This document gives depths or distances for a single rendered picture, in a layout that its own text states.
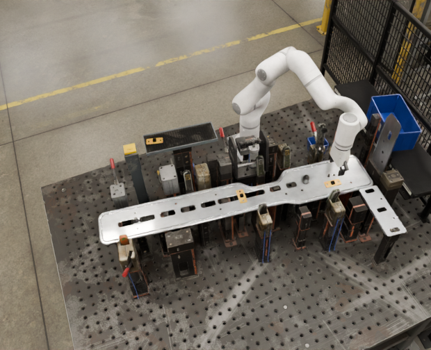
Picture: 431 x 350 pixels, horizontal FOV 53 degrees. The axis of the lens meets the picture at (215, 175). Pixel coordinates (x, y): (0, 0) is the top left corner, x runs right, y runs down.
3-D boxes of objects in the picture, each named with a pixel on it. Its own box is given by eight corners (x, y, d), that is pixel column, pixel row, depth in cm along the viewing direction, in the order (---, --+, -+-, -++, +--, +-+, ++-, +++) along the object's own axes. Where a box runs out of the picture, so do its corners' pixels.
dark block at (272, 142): (265, 196, 251) (269, 146, 219) (261, 187, 255) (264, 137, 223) (273, 195, 251) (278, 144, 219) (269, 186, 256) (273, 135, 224)
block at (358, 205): (343, 245, 227) (354, 214, 206) (334, 228, 235) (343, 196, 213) (359, 241, 229) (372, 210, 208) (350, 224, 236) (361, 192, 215)
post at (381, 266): (377, 272, 216) (393, 242, 195) (367, 253, 223) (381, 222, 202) (389, 269, 217) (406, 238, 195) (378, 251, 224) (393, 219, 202)
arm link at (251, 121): (235, 121, 254) (235, 91, 235) (258, 106, 261) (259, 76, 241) (249, 132, 248) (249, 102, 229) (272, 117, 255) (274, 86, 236)
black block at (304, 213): (295, 254, 225) (302, 222, 203) (288, 237, 232) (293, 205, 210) (310, 251, 226) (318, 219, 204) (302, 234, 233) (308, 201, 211)
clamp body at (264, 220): (256, 266, 222) (259, 228, 195) (249, 246, 229) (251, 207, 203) (274, 262, 223) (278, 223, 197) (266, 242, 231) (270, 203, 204)
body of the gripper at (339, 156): (331, 137, 198) (327, 153, 206) (340, 152, 191) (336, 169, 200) (345, 133, 199) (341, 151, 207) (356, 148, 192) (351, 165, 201)
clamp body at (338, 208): (322, 255, 224) (333, 216, 198) (313, 236, 232) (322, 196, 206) (338, 251, 226) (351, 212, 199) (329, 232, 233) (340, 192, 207)
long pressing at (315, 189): (101, 251, 197) (100, 250, 196) (97, 213, 212) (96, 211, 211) (375, 186, 216) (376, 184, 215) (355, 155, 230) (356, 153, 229)
